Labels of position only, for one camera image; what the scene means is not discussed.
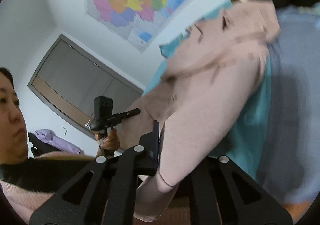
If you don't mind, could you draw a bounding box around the pink beige jacket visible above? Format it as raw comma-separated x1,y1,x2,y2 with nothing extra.
117,0,282,223

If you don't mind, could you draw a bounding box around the person's pink sleeved forearm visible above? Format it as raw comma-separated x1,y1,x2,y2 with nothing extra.
0,149,101,224

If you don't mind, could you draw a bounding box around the person's left hand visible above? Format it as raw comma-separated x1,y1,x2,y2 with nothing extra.
95,128,120,152

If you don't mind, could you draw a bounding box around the purple cloth on chair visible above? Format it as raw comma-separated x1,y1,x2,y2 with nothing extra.
34,129,82,154

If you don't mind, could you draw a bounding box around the grey wardrobe door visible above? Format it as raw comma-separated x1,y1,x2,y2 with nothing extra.
28,34,143,137

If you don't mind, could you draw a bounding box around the teal grey patterned bedsheet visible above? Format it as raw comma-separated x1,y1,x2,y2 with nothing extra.
143,0,320,206

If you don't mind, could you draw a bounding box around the person's head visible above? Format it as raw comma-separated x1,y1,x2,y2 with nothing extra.
0,67,28,165

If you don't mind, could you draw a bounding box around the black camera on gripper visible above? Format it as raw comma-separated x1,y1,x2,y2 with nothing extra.
94,96,113,120

